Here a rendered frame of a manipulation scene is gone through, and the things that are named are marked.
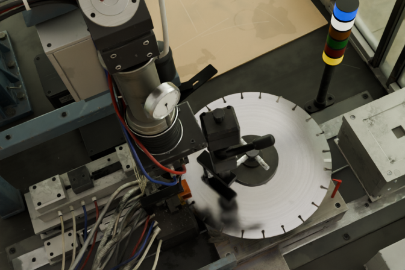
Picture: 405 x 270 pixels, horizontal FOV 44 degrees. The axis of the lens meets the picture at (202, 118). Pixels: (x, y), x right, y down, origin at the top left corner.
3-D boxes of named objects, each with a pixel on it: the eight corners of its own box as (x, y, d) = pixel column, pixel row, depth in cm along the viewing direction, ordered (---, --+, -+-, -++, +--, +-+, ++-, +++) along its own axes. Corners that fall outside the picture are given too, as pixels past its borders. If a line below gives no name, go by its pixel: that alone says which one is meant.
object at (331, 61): (335, 46, 115) (338, 38, 113) (346, 61, 113) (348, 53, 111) (318, 53, 115) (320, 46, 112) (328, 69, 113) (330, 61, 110)
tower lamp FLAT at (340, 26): (346, 10, 104) (348, 0, 101) (357, 26, 102) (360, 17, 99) (326, 18, 104) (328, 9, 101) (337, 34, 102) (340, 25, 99)
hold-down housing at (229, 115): (234, 147, 95) (232, 94, 77) (241, 170, 93) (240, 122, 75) (205, 155, 94) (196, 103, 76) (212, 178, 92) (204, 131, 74)
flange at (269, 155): (239, 128, 110) (239, 123, 108) (287, 149, 107) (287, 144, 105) (216, 171, 106) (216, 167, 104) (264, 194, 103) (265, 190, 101)
